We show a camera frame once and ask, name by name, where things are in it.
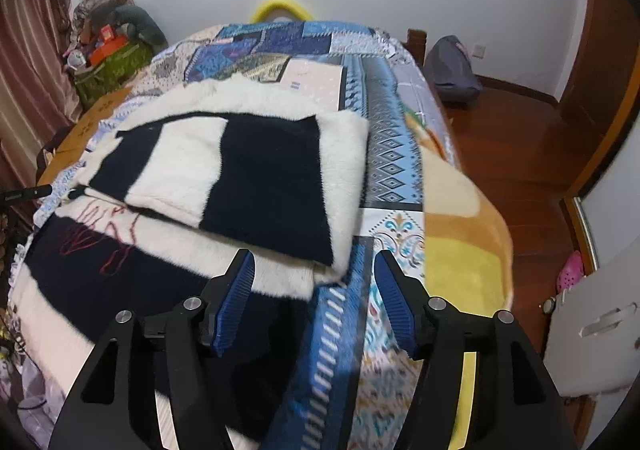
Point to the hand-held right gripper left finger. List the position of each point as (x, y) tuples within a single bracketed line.
[(235, 298)]

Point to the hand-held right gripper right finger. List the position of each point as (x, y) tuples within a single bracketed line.
[(395, 302)]

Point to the black and white striped sweater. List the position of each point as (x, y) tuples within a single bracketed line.
[(210, 180)]

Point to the yellow plush blanket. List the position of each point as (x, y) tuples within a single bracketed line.
[(465, 250)]

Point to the pink slipper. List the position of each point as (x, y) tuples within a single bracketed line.
[(570, 272)]

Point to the blue patchwork bedspread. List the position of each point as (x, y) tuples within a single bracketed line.
[(350, 130)]

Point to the white folding stool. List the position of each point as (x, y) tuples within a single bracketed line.
[(592, 330)]

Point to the grey backpack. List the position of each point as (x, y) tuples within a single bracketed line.
[(452, 70)]

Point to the green storage bag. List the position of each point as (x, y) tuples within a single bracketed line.
[(112, 68)]

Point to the grey plush toy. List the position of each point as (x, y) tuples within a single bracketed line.
[(142, 23)]

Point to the pink curtain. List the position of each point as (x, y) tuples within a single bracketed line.
[(32, 60)]

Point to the wooden door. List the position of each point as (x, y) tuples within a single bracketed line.
[(595, 45)]

